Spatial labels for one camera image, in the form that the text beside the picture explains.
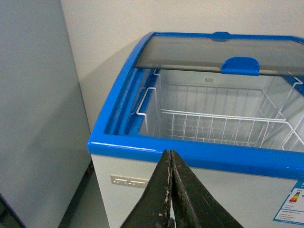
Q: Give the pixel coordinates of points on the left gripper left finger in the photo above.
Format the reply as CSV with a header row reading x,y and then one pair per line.
x,y
154,206

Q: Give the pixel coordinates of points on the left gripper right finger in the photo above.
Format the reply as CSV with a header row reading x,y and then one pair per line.
x,y
193,204

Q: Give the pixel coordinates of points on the silver brand nameplate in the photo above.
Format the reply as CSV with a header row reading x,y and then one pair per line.
x,y
129,181

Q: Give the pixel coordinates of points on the energy label sticker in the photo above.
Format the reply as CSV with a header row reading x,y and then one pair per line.
x,y
292,210

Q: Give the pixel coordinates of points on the white chest freezer blue rim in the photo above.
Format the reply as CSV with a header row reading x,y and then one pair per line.
x,y
250,183

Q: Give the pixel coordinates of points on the grey upright cabinet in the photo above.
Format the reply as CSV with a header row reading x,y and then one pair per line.
x,y
43,123

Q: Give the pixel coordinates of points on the glass sliding freezer lid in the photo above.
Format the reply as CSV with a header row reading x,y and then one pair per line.
x,y
225,53

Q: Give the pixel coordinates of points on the white wire freezer basket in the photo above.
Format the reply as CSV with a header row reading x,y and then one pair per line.
x,y
252,111

